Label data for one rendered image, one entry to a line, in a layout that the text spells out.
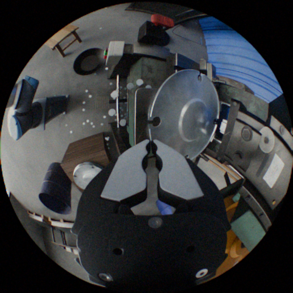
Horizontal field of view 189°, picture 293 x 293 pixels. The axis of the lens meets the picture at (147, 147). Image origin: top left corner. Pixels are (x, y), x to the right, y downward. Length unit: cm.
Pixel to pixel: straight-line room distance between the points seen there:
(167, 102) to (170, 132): 7
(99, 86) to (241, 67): 177
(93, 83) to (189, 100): 84
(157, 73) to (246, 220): 52
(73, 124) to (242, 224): 122
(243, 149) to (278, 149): 12
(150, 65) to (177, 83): 16
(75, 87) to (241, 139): 107
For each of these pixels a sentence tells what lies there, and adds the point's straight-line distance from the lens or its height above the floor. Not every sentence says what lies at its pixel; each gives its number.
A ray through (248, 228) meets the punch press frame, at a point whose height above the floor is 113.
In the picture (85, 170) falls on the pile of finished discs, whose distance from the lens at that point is 77.
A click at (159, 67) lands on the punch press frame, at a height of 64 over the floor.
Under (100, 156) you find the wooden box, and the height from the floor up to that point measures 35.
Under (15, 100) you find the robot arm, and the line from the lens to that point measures 44.
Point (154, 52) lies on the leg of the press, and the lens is 40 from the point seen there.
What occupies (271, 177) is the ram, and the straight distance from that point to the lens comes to 30.
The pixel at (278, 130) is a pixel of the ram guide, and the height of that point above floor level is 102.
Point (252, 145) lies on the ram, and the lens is 25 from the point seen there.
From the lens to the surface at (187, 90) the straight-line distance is 26.
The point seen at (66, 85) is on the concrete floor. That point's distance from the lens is 104.
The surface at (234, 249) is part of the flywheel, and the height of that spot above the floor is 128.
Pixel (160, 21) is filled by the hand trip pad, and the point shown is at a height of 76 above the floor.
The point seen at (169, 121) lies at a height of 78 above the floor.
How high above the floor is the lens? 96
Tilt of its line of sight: 51 degrees down
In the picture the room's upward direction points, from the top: 140 degrees clockwise
